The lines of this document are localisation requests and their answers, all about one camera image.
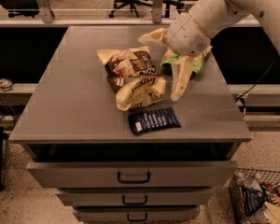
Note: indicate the red snack bag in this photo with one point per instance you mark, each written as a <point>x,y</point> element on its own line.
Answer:
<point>271,193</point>

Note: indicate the middle grey drawer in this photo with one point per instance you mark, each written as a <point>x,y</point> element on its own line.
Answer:
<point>131,197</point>

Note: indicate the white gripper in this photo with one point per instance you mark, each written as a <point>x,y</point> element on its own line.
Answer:
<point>187,35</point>

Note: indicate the yellow snack bag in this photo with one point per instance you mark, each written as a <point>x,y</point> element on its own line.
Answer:
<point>272,213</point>

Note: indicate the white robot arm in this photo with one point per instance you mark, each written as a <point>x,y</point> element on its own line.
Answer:
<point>216,15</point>

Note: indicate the black office chair centre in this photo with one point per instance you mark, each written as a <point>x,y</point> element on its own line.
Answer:
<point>132,6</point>

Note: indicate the brown sea salt chip bag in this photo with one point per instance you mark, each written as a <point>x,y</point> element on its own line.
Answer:
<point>133,77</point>

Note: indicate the top grey drawer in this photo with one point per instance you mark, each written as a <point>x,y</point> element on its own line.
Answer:
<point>143,174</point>

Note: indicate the green snack bag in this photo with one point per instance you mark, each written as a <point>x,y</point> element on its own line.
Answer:
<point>197,63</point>

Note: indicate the wire basket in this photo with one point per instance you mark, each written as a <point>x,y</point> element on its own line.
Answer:
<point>250,178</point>

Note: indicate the grey drawer cabinet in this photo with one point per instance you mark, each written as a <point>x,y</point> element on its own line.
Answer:
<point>72,115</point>

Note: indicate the grey drawer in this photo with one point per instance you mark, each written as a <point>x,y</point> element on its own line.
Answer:
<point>136,214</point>
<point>131,197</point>
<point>143,174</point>

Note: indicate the bottom grey drawer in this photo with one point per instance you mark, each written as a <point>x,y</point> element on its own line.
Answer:
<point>136,214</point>

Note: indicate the dark blue snack bag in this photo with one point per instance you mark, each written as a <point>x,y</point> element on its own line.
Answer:
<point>253,200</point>

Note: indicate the blue rxbar blueberry bar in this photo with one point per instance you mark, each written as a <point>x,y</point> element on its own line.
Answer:
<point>150,121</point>

